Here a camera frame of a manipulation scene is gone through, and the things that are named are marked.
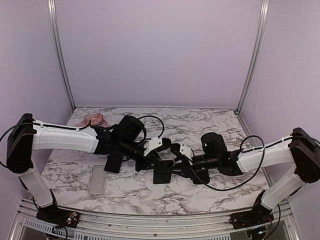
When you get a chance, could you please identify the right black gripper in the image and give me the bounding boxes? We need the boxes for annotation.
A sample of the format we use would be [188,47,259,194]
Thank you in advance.
[167,154,220,181]

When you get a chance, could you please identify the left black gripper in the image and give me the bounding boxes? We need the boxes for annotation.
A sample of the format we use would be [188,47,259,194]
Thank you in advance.
[118,137,165,172]

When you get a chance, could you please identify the black phone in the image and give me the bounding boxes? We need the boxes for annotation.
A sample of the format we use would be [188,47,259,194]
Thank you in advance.
[153,160,174,185]
[192,170,210,185]

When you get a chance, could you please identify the phone with white edge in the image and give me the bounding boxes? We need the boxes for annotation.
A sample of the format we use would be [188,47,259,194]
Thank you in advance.
[104,153,124,174]

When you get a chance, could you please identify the grey silicone phone case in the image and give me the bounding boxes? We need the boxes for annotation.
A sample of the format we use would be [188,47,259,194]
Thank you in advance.
[87,165,107,195]

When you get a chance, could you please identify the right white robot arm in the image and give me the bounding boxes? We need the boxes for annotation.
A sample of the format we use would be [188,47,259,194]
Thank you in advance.
[169,127,320,224]

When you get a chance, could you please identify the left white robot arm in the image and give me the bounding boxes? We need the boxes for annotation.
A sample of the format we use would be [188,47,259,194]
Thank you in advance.
[0,113,171,223]

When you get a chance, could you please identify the pink plate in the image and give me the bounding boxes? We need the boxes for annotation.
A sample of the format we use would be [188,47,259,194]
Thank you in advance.
[76,119,108,128]

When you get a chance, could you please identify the patterned red bowl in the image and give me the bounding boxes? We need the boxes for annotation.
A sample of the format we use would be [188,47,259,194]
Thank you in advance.
[83,112,104,126]

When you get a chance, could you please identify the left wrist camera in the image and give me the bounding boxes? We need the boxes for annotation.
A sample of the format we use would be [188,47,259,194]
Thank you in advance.
[142,137,172,157]

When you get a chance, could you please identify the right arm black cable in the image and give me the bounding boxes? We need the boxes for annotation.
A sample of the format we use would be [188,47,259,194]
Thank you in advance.
[189,134,320,192]

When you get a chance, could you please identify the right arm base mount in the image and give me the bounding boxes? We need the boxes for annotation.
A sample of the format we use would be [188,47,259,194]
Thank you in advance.
[229,190,274,230]

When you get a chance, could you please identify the front aluminium rail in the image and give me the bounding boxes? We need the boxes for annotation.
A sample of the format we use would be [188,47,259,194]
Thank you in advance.
[9,199,301,240]

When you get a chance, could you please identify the right aluminium frame post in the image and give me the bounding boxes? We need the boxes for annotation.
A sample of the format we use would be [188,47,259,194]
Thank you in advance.
[235,0,270,115]

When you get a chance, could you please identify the aluminium frame post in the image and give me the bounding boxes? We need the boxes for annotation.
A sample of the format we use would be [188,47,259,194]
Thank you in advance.
[235,0,270,115]
[47,0,76,112]

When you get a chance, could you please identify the left aluminium frame post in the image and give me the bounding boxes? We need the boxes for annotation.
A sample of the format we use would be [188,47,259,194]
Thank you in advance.
[47,0,76,112]

